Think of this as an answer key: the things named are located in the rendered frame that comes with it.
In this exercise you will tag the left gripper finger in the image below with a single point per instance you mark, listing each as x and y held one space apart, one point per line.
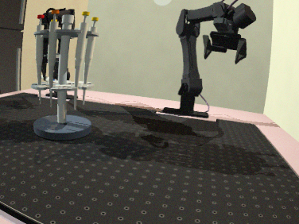
242 49
206 45

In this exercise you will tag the white pipette with yellow button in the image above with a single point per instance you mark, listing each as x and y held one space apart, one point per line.
80 52
89 54

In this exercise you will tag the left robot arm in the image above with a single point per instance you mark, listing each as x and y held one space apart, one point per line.
191 84

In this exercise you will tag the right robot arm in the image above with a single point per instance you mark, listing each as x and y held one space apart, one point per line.
46 40

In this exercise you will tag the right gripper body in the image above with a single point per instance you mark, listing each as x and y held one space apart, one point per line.
45 53

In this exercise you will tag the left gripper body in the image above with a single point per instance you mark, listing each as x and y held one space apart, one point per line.
221 41

